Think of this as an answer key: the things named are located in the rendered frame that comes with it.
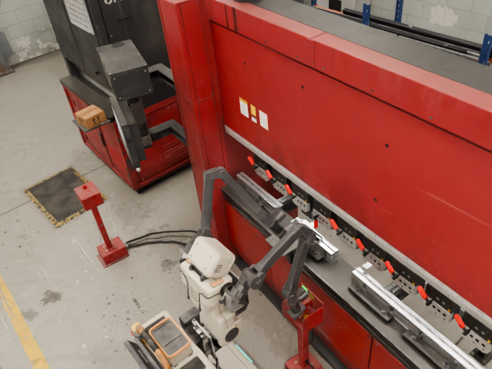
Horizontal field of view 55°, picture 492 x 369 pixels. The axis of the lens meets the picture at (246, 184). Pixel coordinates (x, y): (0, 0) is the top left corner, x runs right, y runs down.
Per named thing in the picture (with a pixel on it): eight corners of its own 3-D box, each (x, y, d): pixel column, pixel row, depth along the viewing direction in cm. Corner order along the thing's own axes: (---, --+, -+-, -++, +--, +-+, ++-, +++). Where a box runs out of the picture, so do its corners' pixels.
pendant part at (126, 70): (126, 148, 376) (94, 46, 322) (156, 138, 382) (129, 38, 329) (140, 182, 338) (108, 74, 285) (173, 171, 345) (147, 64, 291)
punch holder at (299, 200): (291, 201, 296) (291, 181, 286) (302, 195, 299) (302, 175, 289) (307, 214, 286) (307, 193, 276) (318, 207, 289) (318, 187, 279)
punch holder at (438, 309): (421, 304, 229) (426, 282, 219) (433, 295, 232) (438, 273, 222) (447, 325, 219) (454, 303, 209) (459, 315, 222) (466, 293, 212)
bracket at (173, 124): (148, 136, 378) (146, 129, 374) (175, 125, 388) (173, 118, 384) (171, 158, 351) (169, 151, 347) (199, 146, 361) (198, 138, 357)
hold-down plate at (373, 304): (348, 290, 276) (348, 286, 274) (354, 285, 278) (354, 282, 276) (386, 324, 256) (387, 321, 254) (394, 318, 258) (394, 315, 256)
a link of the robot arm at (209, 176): (200, 165, 266) (204, 168, 256) (224, 165, 270) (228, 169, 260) (195, 239, 275) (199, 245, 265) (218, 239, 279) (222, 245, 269)
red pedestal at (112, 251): (97, 255, 439) (66, 188, 387) (121, 243, 449) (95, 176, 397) (104, 269, 426) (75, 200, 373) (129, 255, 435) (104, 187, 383)
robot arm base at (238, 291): (223, 289, 243) (237, 303, 235) (232, 276, 243) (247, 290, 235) (232, 292, 250) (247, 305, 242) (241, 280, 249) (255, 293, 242)
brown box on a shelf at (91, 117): (72, 121, 442) (67, 110, 434) (97, 110, 454) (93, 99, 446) (85, 132, 423) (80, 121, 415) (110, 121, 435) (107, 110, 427)
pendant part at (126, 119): (121, 138, 361) (107, 97, 338) (136, 134, 364) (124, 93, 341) (134, 169, 328) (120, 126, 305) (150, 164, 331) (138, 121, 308)
